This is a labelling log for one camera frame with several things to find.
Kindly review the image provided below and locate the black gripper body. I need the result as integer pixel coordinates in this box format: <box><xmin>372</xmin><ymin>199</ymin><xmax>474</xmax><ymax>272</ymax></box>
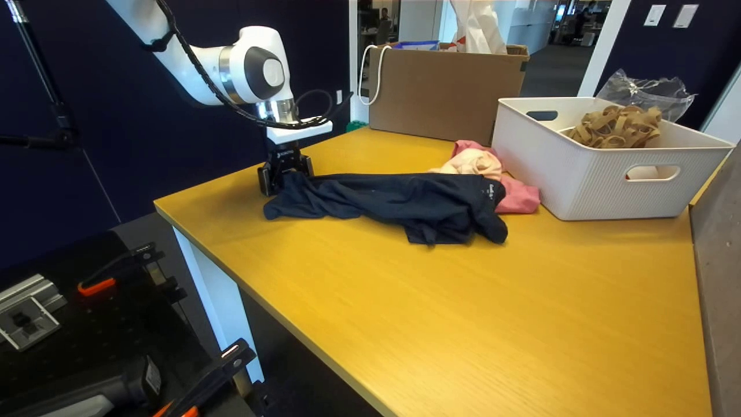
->
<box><xmin>264</xmin><ymin>141</ymin><xmax>315</xmax><ymax>175</ymax></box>

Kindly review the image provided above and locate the navy blue clothing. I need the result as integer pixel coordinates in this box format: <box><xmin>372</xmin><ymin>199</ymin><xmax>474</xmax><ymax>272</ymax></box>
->
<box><xmin>262</xmin><ymin>171</ymin><xmax>509</xmax><ymax>249</ymax></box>

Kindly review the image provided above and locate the white table leg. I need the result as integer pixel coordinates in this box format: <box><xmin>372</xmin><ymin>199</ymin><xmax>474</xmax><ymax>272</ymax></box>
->
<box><xmin>168</xmin><ymin>227</ymin><xmax>269</xmax><ymax>384</ymax></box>

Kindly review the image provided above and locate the brown cardboard box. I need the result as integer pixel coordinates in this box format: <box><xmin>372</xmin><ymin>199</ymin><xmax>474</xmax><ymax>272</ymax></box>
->
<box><xmin>366</xmin><ymin>44</ymin><xmax>532</xmax><ymax>147</ymax></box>

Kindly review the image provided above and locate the peach cloth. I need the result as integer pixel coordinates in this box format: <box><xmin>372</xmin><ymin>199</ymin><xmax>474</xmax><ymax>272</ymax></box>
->
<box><xmin>431</xmin><ymin>147</ymin><xmax>504</xmax><ymax>181</ymax></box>

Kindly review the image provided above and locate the black bar clamp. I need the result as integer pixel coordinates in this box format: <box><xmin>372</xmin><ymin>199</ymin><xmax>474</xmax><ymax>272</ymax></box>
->
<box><xmin>147</xmin><ymin>338</ymin><xmax>256</xmax><ymax>417</ymax></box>

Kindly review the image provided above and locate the pink cloth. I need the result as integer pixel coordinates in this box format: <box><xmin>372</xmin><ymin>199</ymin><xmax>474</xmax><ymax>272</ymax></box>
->
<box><xmin>449</xmin><ymin>138</ymin><xmax>541</xmax><ymax>219</ymax></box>

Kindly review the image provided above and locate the white plastic bag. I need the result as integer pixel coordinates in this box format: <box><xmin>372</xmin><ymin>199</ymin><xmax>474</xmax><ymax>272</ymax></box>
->
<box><xmin>446</xmin><ymin>0</ymin><xmax>509</xmax><ymax>57</ymax></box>

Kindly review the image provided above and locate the black device on floor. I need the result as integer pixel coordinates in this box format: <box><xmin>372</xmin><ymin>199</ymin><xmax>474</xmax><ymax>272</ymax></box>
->
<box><xmin>0</xmin><ymin>357</ymin><xmax>165</xmax><ymax>417</ymax></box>

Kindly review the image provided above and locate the white plastic bin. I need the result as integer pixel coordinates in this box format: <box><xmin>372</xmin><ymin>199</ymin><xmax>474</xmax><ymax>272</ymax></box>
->
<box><xmin>488</xmin><ymin>95</ymin><xmax>736</xmax><ymax>223</ymax></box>

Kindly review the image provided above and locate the clear plastic bag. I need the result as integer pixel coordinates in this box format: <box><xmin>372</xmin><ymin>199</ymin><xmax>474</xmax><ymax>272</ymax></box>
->
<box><xmin>596</xmin><ymin>67</ymin><xmax>700</xmax><ymax>123</ymax></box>

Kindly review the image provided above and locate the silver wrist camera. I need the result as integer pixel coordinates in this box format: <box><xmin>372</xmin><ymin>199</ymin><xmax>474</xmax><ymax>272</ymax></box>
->
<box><xmin>264</xmin><ymin>116</ymin><xmax>336</xmax><ymax>148</ymax></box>

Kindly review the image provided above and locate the white rope handle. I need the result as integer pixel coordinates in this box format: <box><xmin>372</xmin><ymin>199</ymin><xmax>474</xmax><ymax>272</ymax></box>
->
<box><xmin>359</xmin><ymin>43</ymin><xmax>396</xmax><ymax>110</ymax></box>

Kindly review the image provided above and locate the black clamp with orange handle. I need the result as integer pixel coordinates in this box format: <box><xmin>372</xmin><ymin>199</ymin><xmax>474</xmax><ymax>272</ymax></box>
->
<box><xmin>73</xmin><ymin>241</ymin><xmax>187</xmax><ymax>309</ymax></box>

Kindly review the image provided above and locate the black camera stand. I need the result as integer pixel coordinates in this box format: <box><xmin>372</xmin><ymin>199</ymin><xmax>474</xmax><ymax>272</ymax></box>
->
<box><xmin>0</xmin><ymin>0</ymin><xmax>78</xmax><ymax>153</ymax></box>

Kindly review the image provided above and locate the grey metal bracket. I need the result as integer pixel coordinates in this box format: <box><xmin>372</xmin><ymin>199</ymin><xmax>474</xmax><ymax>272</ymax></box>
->
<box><xmin>0</xmin><ymin>274</ymin><xmax>66</xmax><ymax>354</ymax></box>

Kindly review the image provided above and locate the white wall sign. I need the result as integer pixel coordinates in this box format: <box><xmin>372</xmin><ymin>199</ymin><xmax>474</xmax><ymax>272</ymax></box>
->
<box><xmin>643</xmin><ymin>2</ymin><xmax>668</xmax><ymax>30</ymax></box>
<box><xmin>671</xmin><ymin>2</ymin><xmax>701</xmax><ymax>32</ymax></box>

